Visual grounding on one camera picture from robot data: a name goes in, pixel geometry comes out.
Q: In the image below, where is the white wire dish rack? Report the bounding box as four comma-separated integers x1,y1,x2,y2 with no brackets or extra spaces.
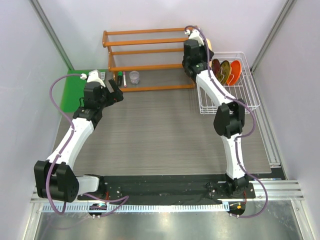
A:
197,51,260,115

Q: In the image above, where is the black green marker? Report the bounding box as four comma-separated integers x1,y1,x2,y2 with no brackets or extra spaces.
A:
117,71,123,87

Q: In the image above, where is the cream yellow plate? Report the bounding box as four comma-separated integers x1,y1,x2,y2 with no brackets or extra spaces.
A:
206,38,214,59

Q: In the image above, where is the orange plastic plate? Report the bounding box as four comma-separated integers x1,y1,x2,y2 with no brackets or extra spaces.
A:
226,60,242,86

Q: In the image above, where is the green plastic mat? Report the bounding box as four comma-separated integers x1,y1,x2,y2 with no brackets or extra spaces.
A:
52,76,86,113

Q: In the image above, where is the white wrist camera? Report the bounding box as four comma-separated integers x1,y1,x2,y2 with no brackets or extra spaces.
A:
86,69,106,88
184,29,205,47

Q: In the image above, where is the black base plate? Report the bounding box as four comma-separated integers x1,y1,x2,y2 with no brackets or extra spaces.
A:
92,174,256,206

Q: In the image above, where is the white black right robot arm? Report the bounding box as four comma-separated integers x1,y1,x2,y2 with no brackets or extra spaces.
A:
182,39,249,198

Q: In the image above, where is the dark red patterned plate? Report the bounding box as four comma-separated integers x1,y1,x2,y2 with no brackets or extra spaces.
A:
211,58,221,76

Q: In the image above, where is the aluminium front rail frame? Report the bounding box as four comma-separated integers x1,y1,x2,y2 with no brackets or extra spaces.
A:
29,179,306,221

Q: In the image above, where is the olive yellow patterned plate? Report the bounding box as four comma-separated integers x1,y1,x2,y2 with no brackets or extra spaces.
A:
217,60,231,85

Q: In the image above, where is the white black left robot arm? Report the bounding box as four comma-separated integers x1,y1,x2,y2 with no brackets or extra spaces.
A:
34,79,124,203

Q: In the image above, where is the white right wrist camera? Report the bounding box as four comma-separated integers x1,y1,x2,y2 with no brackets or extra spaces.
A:
184,29,205,47

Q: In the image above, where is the pink white marker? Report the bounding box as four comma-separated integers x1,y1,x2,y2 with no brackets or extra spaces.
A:
122,71,127,88

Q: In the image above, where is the clear plastic cup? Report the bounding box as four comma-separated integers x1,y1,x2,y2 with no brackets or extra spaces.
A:
129,71,140,85

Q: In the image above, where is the orange wooden shelf rack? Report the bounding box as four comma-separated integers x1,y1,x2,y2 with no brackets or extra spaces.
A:
102,27,196,93

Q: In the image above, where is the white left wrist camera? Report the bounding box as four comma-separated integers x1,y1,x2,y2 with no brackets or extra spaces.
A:
86,69,106,88

